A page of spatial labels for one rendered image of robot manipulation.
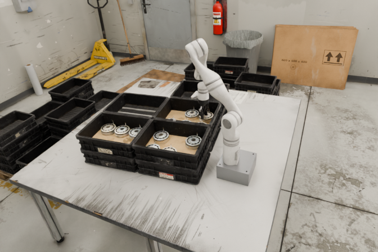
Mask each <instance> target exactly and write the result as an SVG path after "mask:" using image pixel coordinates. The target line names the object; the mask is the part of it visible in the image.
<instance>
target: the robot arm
mask: <svg viewBox="0 0 378 252"><path fill-rule="evenodd" d="M185 49H186V53H187V54H188V56H189V58H190V59H191V61H192V63H193V64H194V66H195V69H196V70H195V73H194V77H195V79H196V80H203V82H200V83H198V85H197V88H198V91H196V92H195V93H194V94H193V95H192V96H191V99H192V100H194V99H196V98H198V103H199V104H200V109H198V111H199V116H201V120H204V115H207V114H208V111H207V110H208V108H209V93H210V95H211V96H213V97H214V98H215V99H217V100H218V101H220V102H221V103H222V104H223V105H224V106H225V108H226V110H227V112H228V113H226V114H225V115H223V117H222V120H221V126H222V134H223V162H224V163H225V164H227V165H237V164H238V162H239V158H240V146H239V144H240V133H239V131H237V130H236V128H237V127H238V126H239V125H240V124H242V123H243V121H244V117H243V115H242V113H241V111H240V110H239V108H238V107H237V105H236V104H235V102H234V101H233V99H232V98H231V96H230V94H229V93H228V91H227V89H226V87H225V85H224V83H223V81H222V79H221V77H220V76H219V75H218V74H217V73H215V72H214V71H212V70H210V69H208V68H207V65H206V61H207V57H208V46H207V44H206V42H205V41H204V40H203V39H202V38H199V39H197V40H195V41H193V42H191V43H189V44H188V45H186V46H185ZM203 110H204V111H203Z"/></svg>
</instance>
